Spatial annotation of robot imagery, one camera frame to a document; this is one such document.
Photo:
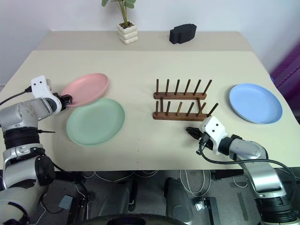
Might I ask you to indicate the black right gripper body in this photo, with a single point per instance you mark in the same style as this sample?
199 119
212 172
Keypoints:
205 140

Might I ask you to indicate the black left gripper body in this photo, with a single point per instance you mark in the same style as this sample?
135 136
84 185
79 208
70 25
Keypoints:
62 100

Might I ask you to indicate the pink plate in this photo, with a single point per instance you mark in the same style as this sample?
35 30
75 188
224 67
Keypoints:
86 90

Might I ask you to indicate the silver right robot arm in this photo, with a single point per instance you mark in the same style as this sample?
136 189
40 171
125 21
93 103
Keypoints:
257 159

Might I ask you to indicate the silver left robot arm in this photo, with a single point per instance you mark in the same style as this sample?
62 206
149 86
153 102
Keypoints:
22 112

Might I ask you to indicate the wooden dish rack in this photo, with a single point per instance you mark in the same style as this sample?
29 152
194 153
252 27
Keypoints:
178 114

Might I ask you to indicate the green plate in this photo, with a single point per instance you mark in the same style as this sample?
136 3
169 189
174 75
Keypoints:
96 122

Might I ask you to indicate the dark rounded robot leg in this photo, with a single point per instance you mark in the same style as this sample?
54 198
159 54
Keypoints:
126 192
175 194

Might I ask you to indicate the blue plate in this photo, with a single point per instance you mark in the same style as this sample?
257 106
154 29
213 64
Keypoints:
255 103

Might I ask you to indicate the white bubble plant pot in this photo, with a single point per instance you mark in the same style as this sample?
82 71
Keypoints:
127 32

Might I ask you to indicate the black foam block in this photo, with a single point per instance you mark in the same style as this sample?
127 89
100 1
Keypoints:
182 33

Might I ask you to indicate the grey floor pad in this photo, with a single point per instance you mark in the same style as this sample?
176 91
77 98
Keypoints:
65 202

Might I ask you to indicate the green leafy plant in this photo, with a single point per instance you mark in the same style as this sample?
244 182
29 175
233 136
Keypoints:
124 9

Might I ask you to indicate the purple striped object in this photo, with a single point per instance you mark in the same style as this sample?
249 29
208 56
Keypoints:
288 68

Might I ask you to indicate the silver robot torso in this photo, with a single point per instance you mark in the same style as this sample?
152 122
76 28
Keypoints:
11 206

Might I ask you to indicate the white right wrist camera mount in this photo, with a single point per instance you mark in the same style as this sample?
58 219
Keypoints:
214 130

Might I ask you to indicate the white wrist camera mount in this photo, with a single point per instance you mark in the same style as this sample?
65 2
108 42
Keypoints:
41 90
214 130

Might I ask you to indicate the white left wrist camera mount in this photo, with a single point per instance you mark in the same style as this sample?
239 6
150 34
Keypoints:
41 90

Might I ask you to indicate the black metal base plate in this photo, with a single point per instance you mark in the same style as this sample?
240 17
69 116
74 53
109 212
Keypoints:
206 209

